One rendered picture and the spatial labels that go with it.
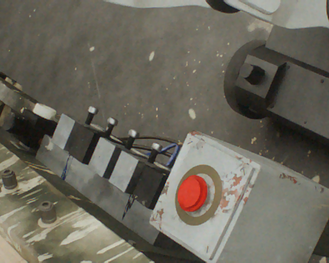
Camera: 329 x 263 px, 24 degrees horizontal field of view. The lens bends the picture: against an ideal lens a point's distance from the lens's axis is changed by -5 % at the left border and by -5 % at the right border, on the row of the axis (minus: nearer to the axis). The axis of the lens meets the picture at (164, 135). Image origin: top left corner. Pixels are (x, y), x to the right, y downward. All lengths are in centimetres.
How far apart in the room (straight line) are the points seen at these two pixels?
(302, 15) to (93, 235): 68
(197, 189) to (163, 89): 152
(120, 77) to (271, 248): 168
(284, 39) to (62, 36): 117
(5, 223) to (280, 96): 83
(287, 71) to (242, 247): 99
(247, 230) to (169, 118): 147
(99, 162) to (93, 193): 6
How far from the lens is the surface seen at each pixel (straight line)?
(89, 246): 110
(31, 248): 112
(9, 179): 125
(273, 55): 186
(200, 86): 225
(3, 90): 273
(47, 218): 115
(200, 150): 88
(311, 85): 176
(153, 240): 118
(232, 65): 192
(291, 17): 154
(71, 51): 278
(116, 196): 126
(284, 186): 87
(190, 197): 85
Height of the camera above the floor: 156
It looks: 43 degrees down
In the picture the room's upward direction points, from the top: 70 degrees counter-clockwise
